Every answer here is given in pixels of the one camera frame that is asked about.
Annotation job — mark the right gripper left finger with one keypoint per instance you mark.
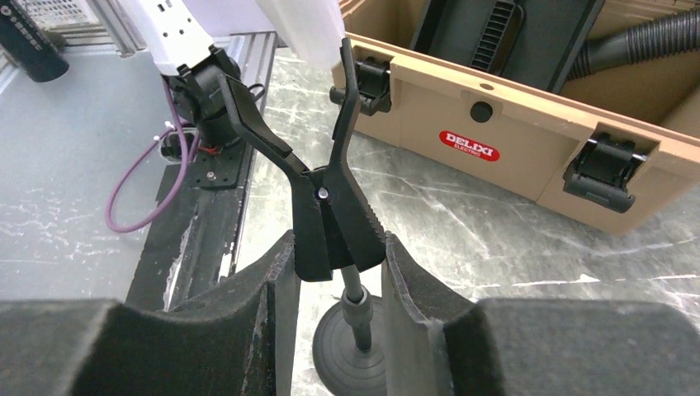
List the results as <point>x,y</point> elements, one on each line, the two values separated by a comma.
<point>235,339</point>

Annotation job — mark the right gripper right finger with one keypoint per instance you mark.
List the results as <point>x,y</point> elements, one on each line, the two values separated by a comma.
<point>437,342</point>

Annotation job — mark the black round-base mic stand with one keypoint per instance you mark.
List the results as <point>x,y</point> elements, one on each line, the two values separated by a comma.
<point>334,228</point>

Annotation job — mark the white microphone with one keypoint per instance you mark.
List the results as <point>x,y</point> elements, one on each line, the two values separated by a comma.
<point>313,29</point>

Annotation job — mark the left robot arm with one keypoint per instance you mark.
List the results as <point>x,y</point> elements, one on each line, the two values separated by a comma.
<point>190,64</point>

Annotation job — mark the tan plastic tool case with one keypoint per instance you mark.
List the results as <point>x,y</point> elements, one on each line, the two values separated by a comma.
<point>616,144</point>

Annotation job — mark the dark cylinder object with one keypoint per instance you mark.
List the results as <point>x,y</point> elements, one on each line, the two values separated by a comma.
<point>28,46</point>

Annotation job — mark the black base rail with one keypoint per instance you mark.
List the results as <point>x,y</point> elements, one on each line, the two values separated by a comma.
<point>194,241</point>

